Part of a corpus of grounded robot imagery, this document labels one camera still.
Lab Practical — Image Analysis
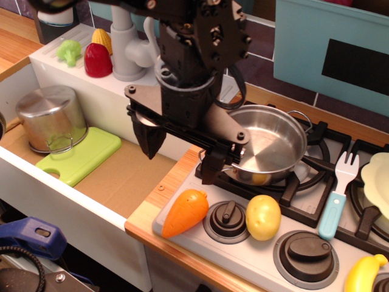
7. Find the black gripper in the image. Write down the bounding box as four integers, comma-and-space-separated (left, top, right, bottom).
125, 61, 245, 185

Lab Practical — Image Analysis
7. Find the orange toy carrot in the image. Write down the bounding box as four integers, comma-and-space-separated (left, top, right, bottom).
161, 189, 209, 238

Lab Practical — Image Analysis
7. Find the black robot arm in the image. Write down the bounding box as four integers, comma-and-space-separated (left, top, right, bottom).
58, 1, 251, 184

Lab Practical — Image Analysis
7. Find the steel pan on stove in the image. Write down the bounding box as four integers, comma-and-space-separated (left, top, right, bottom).
198, 104, 313, 187

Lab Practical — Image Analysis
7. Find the upside-down steel pot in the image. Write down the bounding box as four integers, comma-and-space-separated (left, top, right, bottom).
15, 85, 89, 154

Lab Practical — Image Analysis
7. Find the left black stove knob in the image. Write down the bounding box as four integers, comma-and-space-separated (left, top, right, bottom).
203, 200, 250, 245

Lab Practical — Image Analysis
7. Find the black stove knob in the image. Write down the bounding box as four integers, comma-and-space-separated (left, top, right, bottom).
203, 200, 250, 245
273, 231, 340, 290
372, 273, 389, 292

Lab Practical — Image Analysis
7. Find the yellow toy potato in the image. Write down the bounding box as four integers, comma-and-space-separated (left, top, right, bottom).
246, 195, 281, 241

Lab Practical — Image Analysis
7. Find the grey toy faucet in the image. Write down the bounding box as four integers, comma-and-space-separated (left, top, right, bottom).
111, 6, 160, 82

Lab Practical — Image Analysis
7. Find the green cutting board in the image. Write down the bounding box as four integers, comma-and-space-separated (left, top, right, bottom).
35, 127, 122, 187

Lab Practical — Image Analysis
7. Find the red toy pepper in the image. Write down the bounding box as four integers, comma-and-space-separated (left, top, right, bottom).
84, 43, 113, 78

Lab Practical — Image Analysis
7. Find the left black burner grate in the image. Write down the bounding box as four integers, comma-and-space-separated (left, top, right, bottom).
194, 101, 353, 229

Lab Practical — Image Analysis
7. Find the black burner grate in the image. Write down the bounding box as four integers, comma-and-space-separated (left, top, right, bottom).
331, 139, 388, 256
194, 101, 353, 229

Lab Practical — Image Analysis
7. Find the yellow toy corn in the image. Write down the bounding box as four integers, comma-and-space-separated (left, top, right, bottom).
91, 29, 112, 55

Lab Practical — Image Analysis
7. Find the green toy broccoli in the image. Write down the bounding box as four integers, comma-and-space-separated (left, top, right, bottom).
56, 40, 82, 67

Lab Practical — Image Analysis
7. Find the teal cabinet left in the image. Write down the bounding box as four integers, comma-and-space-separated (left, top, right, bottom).
88, 1, 146, 33

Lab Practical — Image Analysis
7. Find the teal cabinet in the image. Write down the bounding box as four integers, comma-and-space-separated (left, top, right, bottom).
88, 1, 146, 33
274, 1, 388, 116

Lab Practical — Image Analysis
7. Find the middle black stove knob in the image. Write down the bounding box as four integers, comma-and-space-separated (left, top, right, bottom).
273, 231, 340, 290

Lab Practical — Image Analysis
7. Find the white blue toy fork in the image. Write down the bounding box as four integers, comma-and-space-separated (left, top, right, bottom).
318, 151, 360, 240

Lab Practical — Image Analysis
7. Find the blue clamp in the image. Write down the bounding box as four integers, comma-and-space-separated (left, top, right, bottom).
1, 217, 67, 260

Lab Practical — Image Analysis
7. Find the white bottle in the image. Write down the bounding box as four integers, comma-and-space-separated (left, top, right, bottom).
37, 8, 74, 27

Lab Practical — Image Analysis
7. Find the right black burner grate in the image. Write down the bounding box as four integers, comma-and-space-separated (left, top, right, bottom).
331, 139, 388, 256

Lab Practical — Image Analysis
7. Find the teal cabinet right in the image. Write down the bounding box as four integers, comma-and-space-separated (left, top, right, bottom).
274, 1, 388, 116

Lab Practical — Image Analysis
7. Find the pale green plate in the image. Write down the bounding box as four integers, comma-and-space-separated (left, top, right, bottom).
361, 152, 388, 219

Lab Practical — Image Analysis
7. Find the yellow toy banana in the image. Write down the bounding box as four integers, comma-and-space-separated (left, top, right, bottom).
343, 254, 388, 292

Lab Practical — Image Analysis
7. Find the right black stove knob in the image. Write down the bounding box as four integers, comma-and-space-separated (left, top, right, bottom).
372, 273, 389, 292

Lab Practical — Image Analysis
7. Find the black braided cable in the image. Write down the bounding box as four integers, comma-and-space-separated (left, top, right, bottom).
0, 245, 46, 292

